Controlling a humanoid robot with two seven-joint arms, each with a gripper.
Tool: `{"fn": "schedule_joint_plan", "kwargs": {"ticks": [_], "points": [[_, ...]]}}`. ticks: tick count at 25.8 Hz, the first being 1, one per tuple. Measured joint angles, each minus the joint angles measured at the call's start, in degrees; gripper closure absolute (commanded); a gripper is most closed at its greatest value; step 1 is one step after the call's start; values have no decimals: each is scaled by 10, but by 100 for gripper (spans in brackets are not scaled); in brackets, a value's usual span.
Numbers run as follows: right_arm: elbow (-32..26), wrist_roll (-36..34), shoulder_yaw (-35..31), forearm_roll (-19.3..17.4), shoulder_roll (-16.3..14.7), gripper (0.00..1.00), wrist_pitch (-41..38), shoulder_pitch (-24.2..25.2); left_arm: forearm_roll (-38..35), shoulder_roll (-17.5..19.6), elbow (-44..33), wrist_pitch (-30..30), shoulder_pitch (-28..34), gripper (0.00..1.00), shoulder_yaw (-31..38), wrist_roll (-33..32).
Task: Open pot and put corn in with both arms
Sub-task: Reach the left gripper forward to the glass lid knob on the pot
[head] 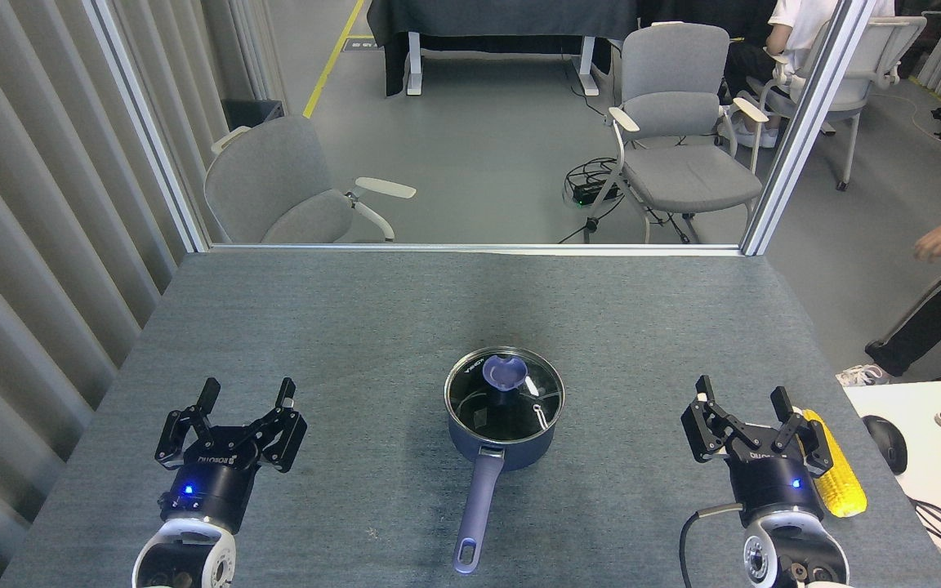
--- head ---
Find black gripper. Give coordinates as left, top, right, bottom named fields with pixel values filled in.
left=154, top=377, right=308, bottom=533
left=680, top=376, right=835, bottom=523

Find yellow corn cob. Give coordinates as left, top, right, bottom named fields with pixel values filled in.
left=797, top=408, right=867, bottom=519

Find glass lid with blue knob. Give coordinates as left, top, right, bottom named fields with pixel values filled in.
left=446, top=349, right=565, bottom=446

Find person's right hand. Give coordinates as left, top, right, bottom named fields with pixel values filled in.
left=913, top=222, right=941, bottom=262

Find black computer mouse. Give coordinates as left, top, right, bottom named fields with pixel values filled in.
left=863, top=415, right=908, bottom=475

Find white table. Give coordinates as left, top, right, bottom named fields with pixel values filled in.
left=844, top=377, right=941, bottom=588

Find grey chair with white armrests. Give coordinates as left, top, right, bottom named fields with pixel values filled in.
left=583, top=23, right=769, bottom=244
left=203, top=114, right=417, bottom=244

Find black power strip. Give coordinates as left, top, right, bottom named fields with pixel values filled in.
left=570, top=181, right=622, bottom=205

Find white-framed mesh office chair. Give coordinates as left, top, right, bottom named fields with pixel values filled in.
left=744, top=15, right=927, bottom=192

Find seated person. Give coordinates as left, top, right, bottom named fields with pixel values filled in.
left=720, top=0, right=896, bottom=149

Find desk with black cloth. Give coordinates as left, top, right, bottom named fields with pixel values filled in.
left=367, top=0, right=639, bottom=97

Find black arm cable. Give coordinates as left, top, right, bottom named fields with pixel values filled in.
left=680, top=504, right=745, bottom=588

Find blue pot with long handle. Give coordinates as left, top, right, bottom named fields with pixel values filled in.
left=444, top=347, right=565, bottom=575

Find silver aluminium rail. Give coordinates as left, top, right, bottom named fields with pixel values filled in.
left=207, top=243, right=745, bottom=256

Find silver aluminium post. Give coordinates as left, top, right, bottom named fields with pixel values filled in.
left=740, top=0, right=878, bottom=256
left=83, top=0, right=212, bottom=252

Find black floor cables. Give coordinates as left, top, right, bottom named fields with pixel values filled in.
left=559, top=158, right=692, bottom=244

